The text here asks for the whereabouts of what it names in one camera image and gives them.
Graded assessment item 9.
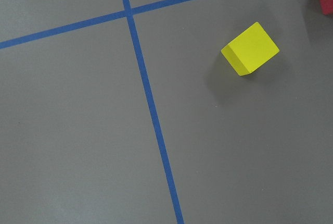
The yellow wooden block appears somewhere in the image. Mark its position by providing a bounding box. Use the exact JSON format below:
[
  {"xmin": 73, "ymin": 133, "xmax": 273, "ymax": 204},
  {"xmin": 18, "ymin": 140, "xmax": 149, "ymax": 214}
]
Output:
[{"xmin": 221, "ymin": 22, "xmax": 279, "ymax": 76}]

